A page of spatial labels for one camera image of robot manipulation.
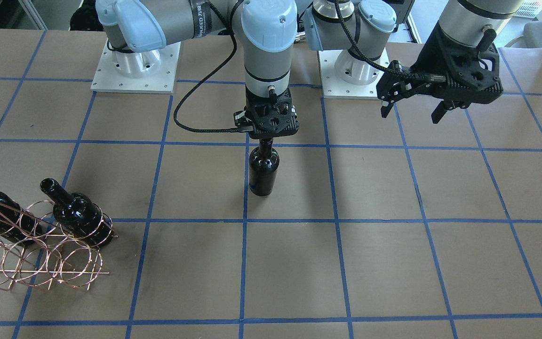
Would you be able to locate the brown paper table mat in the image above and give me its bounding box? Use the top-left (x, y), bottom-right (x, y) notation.
top-left (0, 30), bottom-right (542, 339)

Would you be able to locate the black bottle in basket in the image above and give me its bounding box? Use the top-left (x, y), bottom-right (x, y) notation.
top-left (40, 178), bottom-right (115, 248)
top-left (0, 191), bottom-right (45, 246)

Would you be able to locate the copper wire wine basket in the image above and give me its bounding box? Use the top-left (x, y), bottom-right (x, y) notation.
top-left (0, 200), bottom-right (109, 291)

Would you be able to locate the free black wine bottle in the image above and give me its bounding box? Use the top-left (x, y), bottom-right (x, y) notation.
top-left (248, 138), bottom-right (280, 196)

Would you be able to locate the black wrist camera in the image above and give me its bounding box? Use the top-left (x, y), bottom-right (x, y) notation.
top-left (376, 60), bottom-right (423, 102)
top-left (233, 109), bottom-right (254, 133)

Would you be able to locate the far black bottle in basket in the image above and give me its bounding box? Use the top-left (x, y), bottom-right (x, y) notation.
top-left (0, 191), bottom-right (45, 246)

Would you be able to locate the near black bottle in basket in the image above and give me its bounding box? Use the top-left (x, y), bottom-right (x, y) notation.
top-left (40, 178), bottom-right (115, 248)

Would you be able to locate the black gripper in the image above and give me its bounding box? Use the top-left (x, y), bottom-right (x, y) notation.
top-left (245, 88), bottom-right (300, 139)
top-left (381, 24), bottom-right (503, 124)

